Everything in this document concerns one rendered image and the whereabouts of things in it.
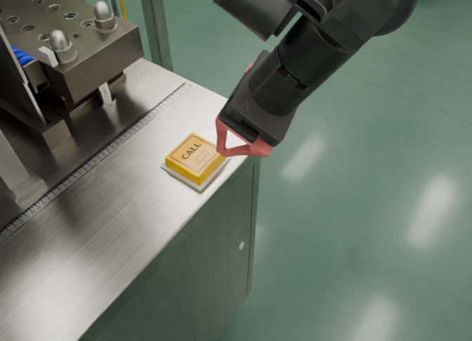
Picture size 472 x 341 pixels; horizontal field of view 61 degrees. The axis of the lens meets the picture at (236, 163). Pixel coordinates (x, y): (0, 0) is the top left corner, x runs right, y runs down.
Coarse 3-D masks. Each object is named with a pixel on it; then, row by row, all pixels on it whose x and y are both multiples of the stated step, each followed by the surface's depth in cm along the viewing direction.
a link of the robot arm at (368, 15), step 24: (216, 0) 34; (240, 0) 33; (264, 0) 33; (288, 0) 33; (312, 0) 31; (360, 0) 28; (384, 0) 27; (264, 24) 34; (336, 24) 30; (360, 24) 29; (384, 24) 28
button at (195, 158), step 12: (180, 144) 65; (192, 144) 65; (204, 144) 65; (168, 156) 64; (180, 156) 64; (192, 156) 64; (204, 156) 64; (216, 156) 64; (180, 168) 63; (192, 168) 62; (204, 168) 62; (192, 180) 63; (204, 180) 64
